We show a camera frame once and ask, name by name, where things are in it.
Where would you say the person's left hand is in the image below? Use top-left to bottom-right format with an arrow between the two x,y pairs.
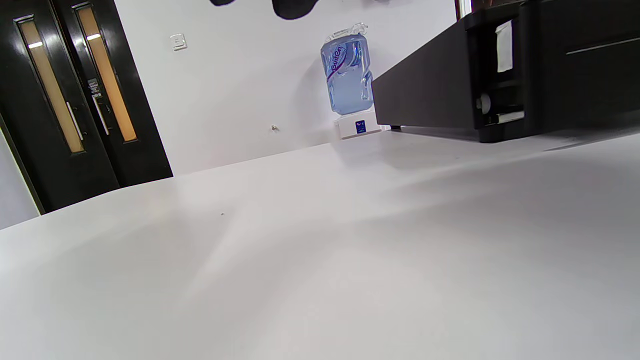
209,0 -> 320,21

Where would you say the black cash drawer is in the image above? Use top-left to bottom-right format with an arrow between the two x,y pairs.
372,0 -> 640,144

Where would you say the blue water bottle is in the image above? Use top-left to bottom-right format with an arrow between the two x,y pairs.
320,22 -> 375,116

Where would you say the white water dispenser base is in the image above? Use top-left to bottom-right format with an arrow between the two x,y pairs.
334,110 -> 384,141

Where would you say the black door with glass panel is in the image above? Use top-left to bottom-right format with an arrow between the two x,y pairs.
50,0 -> 174,189
0,0 -> 121,214

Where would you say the silver door handle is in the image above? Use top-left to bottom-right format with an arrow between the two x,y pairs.
66,101 -> 85,142
91,95 -> 111,136

